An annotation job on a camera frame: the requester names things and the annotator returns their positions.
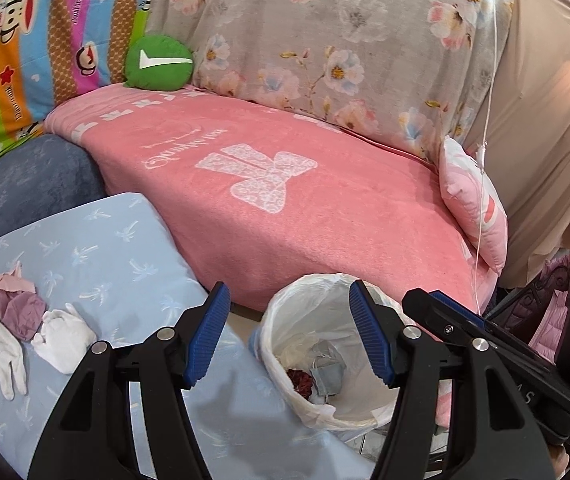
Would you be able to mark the pink bow print blanket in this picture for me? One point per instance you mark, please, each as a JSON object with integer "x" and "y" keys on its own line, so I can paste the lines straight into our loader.
{"x": 265, "y": 220}

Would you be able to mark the light blue palm print cloth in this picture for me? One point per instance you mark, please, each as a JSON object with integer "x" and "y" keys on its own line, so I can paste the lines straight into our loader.
{"x": 115, "y": 260}

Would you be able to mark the maroon scrunchie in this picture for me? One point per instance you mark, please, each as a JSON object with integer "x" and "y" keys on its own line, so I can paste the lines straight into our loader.
{"x": 301, "y": 382}

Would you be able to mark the grey floral blanket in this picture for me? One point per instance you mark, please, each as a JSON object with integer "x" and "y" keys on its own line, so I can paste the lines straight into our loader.
{"x": 340, "y": 35}

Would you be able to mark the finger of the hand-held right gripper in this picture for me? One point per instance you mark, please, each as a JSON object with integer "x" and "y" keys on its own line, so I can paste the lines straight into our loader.
{"x": 445, "y": 310}

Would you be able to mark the small pink pillow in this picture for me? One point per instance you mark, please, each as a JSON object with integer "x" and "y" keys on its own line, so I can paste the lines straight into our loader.
{"x": 475, "y": 200}

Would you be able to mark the green round cushion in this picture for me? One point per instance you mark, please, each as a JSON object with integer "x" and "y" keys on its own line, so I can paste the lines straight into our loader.
{"x": 157, "y": 62}

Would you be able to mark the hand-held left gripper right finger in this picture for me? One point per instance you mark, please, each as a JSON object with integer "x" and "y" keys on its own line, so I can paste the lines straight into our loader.
{"x": 370, "y": 340}

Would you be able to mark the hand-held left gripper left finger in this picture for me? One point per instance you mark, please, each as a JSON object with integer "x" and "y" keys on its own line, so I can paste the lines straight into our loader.
{"x": 210, "y": 335}

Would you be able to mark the striped monkey print blanket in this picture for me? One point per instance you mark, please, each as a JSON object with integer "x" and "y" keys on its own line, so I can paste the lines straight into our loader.
{"x": 40, "y": 35}

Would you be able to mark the bin with white plastic liner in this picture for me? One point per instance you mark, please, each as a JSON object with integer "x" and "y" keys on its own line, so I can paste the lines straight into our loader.
{"x": 285, "y": 320}

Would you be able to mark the pink padded jacket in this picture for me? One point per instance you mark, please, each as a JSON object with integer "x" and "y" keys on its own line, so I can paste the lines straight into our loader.
{"x": 552, "y": 310}

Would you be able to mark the white glove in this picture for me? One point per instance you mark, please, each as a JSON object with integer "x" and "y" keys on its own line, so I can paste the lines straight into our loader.
{"x": 62, "y": 337}
{"x": 2, "y": 355}

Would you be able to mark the beige curtain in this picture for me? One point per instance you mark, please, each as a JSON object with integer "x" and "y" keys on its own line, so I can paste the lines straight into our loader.
{"x": 550, "y": 135}

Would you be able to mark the mauve cloth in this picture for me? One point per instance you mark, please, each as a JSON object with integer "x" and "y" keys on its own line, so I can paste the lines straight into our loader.
{"x": 17, "y": 312}

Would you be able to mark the pile of small clothes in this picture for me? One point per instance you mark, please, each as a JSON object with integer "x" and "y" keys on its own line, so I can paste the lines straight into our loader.
{"x": 7, "y": 282}

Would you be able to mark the grey face mask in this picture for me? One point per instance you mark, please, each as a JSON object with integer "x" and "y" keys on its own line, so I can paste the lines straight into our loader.
{"x": 332, "y": 372}

